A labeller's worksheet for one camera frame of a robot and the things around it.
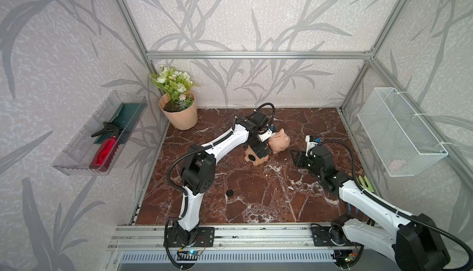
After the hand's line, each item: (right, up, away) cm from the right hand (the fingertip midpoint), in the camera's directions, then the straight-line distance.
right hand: (292, 150), depth 84 cm
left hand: (-14, +1, +6) cm, 15 cm away
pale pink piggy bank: (-4, +3, +10) cm, 11 cm away
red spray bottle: (-67, +4, -24) cm, 71 cm away
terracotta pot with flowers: (-60, +26, +18) cm, 68 cm away
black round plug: (-29, -20, +2) cm, 36 cm away
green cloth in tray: (-68, +12, -15) cm, 70 cm away
